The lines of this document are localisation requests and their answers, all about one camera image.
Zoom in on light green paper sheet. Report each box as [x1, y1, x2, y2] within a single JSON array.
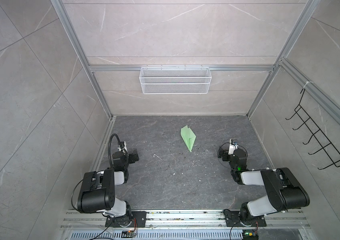
[[181, 125, 196, 152]]

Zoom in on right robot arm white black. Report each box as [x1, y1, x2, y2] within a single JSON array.
[[218, 148, 310, 227]]

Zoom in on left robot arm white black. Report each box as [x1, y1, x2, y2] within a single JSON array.
[[72, 150, 139, 222]]

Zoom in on left small circuit board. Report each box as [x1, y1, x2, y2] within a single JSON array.
[[121, 230, 137, 238]]

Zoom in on small circuit board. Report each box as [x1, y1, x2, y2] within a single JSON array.
[[243, 231, 259, 240], [121, 230, 137, 238]]

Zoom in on right small circuit board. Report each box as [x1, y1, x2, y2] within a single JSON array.
[[243, 231, 259, 240]]

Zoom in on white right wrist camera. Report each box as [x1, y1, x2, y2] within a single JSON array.
[[228, 139, 239, 155]]

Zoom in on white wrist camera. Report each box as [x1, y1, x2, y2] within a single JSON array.
[[118, 142, 128, 154], [228, 139, 239, 155]]

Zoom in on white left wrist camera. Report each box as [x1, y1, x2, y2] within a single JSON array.
[[118, 142, 128, 154]]

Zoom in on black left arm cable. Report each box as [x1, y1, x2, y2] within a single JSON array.
[[108, 133, 122, 169]]

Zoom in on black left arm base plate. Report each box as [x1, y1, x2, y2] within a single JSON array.
[[105, 211, 147, 228]]

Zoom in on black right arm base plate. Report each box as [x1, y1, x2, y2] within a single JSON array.
[[223, 209, 267, 227]]

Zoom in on white wire mesh basket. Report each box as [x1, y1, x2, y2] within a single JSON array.
[[139, 67, 212, 95]]

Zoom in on aluminium frame rail front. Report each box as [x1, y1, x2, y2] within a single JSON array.
[[59, 209, 311, 230]]

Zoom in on black wire hook rack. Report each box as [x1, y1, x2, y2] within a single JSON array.
[[285, 89, 340, 170]]

